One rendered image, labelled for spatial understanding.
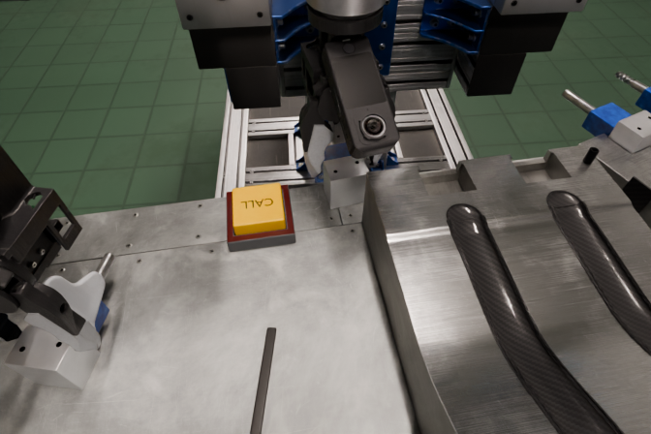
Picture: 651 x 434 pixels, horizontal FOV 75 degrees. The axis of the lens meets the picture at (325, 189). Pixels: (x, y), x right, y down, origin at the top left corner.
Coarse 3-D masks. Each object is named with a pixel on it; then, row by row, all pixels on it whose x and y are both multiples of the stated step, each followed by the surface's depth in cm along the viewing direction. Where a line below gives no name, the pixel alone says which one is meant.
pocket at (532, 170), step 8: (528, 160) 50; (536, 160) 50; (544, 160) 50; (552, 160) 49; (520, 168) 50; (528, 168) 50; (536, 168) 50; (544, 168) 51; (552, 168) 49; (560, 168) 48; (528, 176) 50; (536, 176) 50; (544, 176) 50; (552, 176) 49; (560, 176) 48; (568, 176) 47
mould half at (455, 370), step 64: (384, 192) 45; (512, 192) 45; (576, 192) 45; (384, 256) 43; (448, 256) 40; (512, 256) 40; (640, 256) 40; (448, 320) 36; (576, 320) 36; (448, 384) 32; (512, 384) 32; (640, 384) 31
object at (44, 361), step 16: (112, 256) 47; (96, 320) 42; (32, 336) 39; (48, 336) 39; (16, 352) 38; (32, 352) 38; (48, 352) 38; (64, 352) 38; (80, 352) 40; (96, 352) 42; (16, 368) 38; (32, 368) 37; (48, 368) 37; (64, 368) 38; (80, 368) 40; (48, 384) 40; (64, 384) 40; (80, 384) 40
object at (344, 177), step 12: (336, 144) 57; (336, 156) 56; (348, 156) 54; (324, 168) 53; (336, 168) 52; (348, 168) 52; (360, 168) 52; (324, 180) 55; (336, 180) 51; (348, 180) 52; (360, 180) 52; (336, 192) 53; (348, 192) 53; (360, 192) 54; (336, 204) 55; (348, 204) 55
